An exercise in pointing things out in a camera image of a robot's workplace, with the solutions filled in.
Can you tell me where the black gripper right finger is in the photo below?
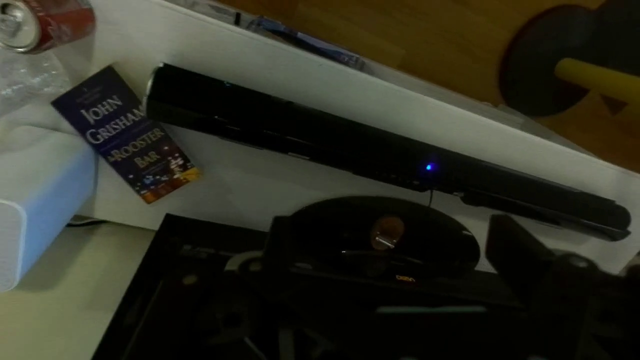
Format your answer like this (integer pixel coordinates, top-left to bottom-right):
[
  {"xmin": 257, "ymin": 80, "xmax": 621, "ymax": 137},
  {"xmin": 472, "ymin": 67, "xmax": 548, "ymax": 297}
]
[{"xmin": 485, "ymin": 212, "xmax": 640, "ymax": 360}]

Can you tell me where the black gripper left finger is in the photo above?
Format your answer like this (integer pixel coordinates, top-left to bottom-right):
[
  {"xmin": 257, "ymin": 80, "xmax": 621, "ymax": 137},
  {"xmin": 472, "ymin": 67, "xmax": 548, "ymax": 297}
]
[{"xmin": 92, "ymin": 212, "xmax": 296, "ymax": 360}]

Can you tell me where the black oval television stand base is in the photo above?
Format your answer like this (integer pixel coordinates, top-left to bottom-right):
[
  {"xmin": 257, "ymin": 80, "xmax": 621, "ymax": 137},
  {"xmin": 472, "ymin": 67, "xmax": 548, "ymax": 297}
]
[{"xmin": 287, "ymin": 194, "xmax": 482, "ymax": 277}]

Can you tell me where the long black soundbar speaker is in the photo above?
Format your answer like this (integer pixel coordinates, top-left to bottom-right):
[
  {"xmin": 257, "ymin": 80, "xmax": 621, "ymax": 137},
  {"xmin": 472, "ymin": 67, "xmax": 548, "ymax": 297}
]
[{"xmin": 144, "ymin": 61, "xmax": 632, "ymax": 241}]

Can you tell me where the white television console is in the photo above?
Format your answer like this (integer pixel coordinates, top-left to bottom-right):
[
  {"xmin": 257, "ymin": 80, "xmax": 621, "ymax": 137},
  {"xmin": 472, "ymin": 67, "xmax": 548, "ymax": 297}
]
[{"xmin": 63, "ymin": 0, "xmax": 640, "ymax": 275}]

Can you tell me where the John Grisham paperback book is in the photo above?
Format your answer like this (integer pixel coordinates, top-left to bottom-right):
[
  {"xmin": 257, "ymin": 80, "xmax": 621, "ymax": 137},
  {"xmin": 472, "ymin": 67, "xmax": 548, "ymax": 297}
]
[{"xmin": 51, "ymin": 63, "xmax": 202, "ymax": 206}]

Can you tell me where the white rectangular box device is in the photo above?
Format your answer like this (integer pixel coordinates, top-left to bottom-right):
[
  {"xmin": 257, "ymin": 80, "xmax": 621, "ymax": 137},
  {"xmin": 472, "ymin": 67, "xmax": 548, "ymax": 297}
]
[{"xmin": 0, "ymin": 123, "xmax": 101, "ymax": 296}]

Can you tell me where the black disc with yellow pole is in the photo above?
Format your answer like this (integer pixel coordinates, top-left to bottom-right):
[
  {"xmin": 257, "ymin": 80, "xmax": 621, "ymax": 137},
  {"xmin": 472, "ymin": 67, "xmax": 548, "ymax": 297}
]
[{"xmin": 499, "ymin": 0, "xmax": 640, "ymax": 119}]

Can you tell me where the clear plastic bag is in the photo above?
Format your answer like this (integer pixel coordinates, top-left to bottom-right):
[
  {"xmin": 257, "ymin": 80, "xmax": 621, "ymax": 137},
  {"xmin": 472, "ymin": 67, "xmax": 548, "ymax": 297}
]
[{"xmin": 0, "ymin": 36, "xmax": 92, "ymax": 137}]

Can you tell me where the blue flat item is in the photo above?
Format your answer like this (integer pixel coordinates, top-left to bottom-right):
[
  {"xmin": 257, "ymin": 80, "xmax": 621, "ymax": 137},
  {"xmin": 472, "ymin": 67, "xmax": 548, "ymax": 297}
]
[{"xmin": 249, "ymin": 16, "xmax": 370, "ymax": 71}]

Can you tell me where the red soda can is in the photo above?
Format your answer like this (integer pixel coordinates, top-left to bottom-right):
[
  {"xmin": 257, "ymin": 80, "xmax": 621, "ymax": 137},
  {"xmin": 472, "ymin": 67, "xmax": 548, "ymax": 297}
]
[{"xmin": 0, "ymin": 0, "xmax": 96, "ymax": 55}]

